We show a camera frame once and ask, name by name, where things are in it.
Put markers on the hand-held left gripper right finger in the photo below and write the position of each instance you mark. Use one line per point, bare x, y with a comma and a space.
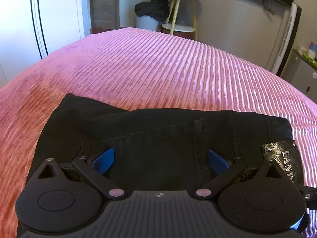
218, 161

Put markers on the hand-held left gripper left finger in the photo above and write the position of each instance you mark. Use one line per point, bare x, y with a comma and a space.
104, 160

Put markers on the black pants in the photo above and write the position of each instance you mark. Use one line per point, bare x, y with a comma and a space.
161, 141

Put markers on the grey cabinet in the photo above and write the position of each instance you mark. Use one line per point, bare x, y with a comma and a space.
304, 79

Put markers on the green tray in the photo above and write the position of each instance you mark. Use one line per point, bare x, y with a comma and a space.
310, 60

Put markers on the pink ribbed blanket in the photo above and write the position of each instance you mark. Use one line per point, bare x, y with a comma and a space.
148, 64

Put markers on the small white cup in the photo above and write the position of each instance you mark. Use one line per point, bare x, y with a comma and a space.
302, 49

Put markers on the blue and white pack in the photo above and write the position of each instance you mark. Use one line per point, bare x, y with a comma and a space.
312, 50

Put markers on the white tower air conditioner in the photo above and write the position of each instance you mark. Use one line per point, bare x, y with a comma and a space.
287, 37

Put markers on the white round side table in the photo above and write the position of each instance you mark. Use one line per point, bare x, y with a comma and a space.
178, 27

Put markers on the white bin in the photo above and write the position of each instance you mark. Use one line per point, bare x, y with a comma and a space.
146, 24

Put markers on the grey wooden door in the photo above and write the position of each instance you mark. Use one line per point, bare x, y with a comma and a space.
104, 5

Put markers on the white wardrobe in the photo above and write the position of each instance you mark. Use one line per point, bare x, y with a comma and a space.
19, 24

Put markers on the black cloth heap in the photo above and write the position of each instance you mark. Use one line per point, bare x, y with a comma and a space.
153, 7

